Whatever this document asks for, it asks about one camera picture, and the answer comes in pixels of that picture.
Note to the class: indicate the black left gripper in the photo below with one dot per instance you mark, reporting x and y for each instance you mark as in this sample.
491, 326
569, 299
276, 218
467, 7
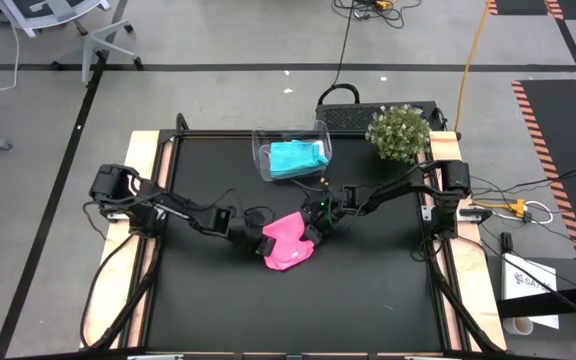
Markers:
248, 227

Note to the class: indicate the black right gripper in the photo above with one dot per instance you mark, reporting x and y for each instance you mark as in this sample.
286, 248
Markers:
330, 207

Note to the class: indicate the pink microfiber towel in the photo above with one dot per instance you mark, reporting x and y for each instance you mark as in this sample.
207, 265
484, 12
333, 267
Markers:
285, 242

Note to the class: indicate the teal microfiber towel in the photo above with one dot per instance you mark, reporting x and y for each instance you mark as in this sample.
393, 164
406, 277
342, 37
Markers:
295, 160

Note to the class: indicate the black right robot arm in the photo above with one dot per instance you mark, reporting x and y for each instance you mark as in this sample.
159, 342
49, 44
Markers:
418, 190

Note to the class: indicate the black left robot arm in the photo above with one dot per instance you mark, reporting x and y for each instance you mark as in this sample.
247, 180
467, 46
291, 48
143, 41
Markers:
168, 205

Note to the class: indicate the small yellow scrap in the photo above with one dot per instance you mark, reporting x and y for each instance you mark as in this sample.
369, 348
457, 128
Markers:
324, 181

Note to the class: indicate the clear plastic bin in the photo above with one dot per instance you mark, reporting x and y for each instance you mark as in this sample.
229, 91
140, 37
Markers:
263, 160

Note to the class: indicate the black computer case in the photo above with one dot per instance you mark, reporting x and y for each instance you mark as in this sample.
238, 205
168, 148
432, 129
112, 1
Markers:
348, 117

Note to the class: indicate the green potted plant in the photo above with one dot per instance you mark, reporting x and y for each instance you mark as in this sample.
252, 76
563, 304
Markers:
398, 133

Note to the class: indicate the right wooden table board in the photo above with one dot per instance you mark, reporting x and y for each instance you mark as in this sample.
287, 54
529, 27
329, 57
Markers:
445, 145

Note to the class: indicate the wooden table board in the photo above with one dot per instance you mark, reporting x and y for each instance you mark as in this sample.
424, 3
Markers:
138, 150
445, 145

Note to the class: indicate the left wooden table board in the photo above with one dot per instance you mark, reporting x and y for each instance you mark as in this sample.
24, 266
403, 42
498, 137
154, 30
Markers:
138, 150

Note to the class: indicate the black power adapter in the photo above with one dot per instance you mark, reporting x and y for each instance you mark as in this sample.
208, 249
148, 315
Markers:
506, 242

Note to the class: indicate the yellow plug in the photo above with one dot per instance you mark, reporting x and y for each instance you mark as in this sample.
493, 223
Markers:
518, 206

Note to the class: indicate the white printed box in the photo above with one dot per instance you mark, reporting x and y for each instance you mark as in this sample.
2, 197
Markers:
528, 285

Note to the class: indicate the black beam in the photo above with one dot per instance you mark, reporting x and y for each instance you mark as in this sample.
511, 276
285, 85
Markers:
543, 302

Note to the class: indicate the black mat with striped edge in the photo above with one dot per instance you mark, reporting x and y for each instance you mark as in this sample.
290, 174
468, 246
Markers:
518, 6
553, 140

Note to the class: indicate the white office chair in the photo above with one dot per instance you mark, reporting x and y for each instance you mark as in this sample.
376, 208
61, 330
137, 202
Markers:
90, 42

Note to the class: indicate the black table frame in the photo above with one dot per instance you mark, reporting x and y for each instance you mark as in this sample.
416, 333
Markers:
218, 134

